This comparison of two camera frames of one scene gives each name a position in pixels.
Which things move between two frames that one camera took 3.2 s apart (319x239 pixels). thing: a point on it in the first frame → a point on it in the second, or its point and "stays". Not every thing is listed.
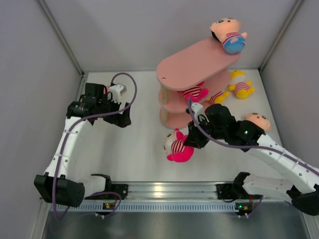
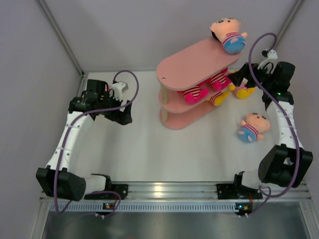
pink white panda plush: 174,146 → 220,80
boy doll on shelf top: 227,30 stays
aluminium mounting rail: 166,190 stays
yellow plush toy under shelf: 219,97 stays
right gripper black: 193,140 → 237,78
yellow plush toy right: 242,90 stays
